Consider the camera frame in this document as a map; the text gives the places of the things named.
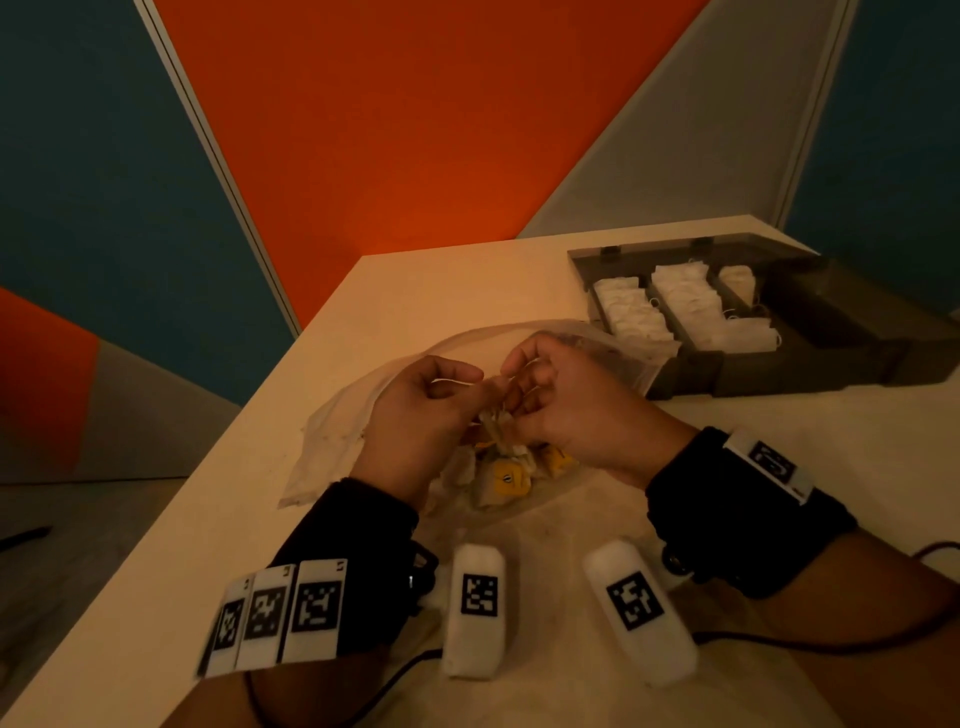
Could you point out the person's right forearm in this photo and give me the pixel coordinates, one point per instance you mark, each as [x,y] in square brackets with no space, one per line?
[862,675]

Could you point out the person's left forearm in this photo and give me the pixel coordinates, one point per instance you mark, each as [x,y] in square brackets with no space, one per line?
[300,697]

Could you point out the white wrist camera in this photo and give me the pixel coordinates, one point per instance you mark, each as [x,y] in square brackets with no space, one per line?
[472,645]
[660,652]

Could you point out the black rod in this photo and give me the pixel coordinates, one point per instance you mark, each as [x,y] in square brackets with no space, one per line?
[22,538]

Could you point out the person's right hand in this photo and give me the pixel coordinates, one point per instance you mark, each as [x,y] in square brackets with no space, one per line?
[600,412]

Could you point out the person's left hand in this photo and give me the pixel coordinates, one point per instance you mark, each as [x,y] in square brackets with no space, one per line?
[412,435]

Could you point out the dark compartment organizer box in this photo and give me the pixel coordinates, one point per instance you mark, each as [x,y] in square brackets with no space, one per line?
[840,352]

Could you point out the pile of paper tea bags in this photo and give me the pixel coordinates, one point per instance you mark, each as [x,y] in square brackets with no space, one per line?
[502,480]

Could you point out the clear plastic bag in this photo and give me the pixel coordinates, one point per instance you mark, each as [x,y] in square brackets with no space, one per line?
[330,442]

